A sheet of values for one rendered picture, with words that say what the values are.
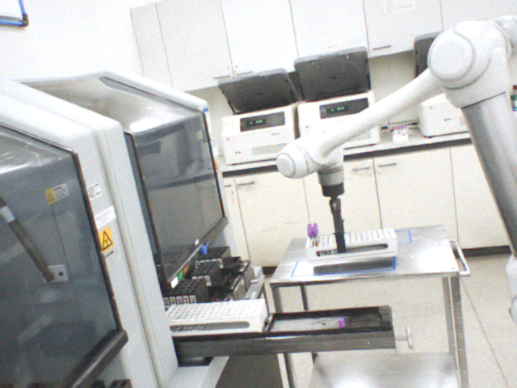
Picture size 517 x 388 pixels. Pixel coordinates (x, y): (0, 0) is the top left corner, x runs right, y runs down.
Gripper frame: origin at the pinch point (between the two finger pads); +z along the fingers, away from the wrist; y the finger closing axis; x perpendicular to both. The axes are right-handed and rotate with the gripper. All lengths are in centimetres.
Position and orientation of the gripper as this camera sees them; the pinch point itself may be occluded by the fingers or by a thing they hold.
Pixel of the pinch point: (341, 240)
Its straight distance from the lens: 172.6
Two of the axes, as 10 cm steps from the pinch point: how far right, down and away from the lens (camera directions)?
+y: 1.5, -2.4, 9.6
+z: 1.8, 9.6, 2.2
